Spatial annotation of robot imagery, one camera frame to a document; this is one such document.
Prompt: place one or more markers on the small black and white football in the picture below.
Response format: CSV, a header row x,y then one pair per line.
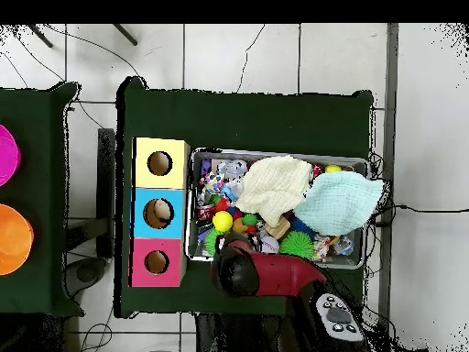
x,y
242,167

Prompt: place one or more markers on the wooden box with three holes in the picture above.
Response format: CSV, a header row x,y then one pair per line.
x,y
176,227

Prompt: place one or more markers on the clear plastic bottle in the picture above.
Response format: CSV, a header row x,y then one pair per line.
x,y
231,192

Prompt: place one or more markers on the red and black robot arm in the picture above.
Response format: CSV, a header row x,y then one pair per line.
x,y
285,275

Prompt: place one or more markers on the black upright panel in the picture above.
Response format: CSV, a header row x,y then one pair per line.
x,y
106,183

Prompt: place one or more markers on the dark green table cloth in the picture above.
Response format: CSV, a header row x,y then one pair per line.
x,y
238,121

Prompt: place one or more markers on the yellow tennis-style ball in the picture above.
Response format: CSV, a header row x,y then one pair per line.
x,y
222,221

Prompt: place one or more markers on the multicolour spiky caterpillar toy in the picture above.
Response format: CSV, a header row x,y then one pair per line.
x,y
250,219

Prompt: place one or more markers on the white baseball with red stitching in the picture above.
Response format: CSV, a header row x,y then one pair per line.
x,y
270,245

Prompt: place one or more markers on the black tripod leg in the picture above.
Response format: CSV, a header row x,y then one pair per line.
x,y
125,35
40,36

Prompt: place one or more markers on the orange plastic bowl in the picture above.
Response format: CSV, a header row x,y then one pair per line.
x,y
14,238

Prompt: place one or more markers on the green spiky rubber ball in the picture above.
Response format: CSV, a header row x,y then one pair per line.
x,y
296,244
211,240

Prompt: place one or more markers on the cream muslin cloth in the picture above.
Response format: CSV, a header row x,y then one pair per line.
x,y
274,187

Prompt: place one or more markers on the mint green muslin cloth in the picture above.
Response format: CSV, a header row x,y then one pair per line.
x,y
337,205

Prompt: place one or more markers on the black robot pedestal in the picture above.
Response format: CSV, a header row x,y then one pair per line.
x,y
227,337

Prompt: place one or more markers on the pink plastic bowl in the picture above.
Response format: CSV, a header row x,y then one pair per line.
x,y
9,157

